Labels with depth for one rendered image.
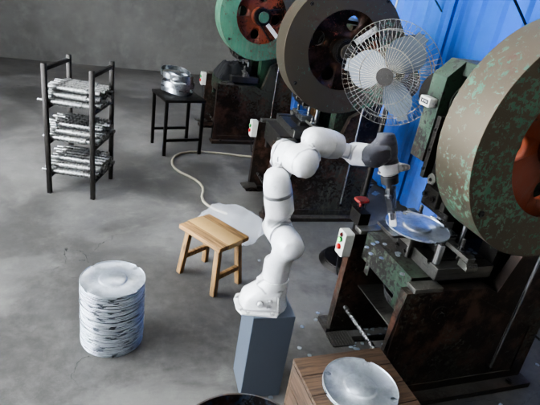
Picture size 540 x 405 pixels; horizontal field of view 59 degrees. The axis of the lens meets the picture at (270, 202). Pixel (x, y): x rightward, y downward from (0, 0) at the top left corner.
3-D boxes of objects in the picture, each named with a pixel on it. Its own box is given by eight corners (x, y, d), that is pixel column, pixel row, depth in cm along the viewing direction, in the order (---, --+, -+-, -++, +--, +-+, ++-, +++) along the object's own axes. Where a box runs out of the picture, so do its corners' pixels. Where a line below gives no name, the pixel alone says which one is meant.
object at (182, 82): (162, 156, 455) (167, 72, 421) (148, 140, 489) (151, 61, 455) (201, 154, 475) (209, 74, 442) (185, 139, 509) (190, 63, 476)
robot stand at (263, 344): (239, 398, 212) (253, 318, 193) (233, 368, 228) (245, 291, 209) (278, 395, 217) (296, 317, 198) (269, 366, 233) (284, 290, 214)
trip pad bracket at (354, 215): (352, 246, 245) (361, 212, 237) (344, 236, 253) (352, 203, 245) (362, 246, 247) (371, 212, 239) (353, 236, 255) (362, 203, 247)
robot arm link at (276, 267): (274, 296, 185) (284, 242, 174) (258, 269, 200) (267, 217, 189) (300, 293, 189) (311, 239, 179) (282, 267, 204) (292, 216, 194)
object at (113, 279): (107, 307, 202) (107, 306, 202) (65, 278, 216) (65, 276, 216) (158, 280, 225) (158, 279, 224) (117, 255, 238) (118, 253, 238)
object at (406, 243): (385, 261, 210) (393, 235, 204) (370, 244, 222) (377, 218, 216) (431, 259, 219) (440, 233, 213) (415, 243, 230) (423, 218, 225)
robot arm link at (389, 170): (375, 165, 201) (376, 177, 203) (406, 164, 196) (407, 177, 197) (382, 157, 212) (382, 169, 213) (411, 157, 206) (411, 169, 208)
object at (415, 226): (402, 243, 200) (403, 241, 200) (374, 210, 225) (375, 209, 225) (462, 244, 208) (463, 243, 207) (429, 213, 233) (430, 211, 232)
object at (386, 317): (400, 342, 216) (401, 341, 216) (357, 285, 252) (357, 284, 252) (475, 333, 230) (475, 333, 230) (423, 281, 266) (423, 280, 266)
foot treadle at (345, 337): (331, 354, 230) (333, 346, 228) (323, 340, 239) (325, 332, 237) (432, 341, 250) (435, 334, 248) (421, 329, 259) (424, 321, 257)
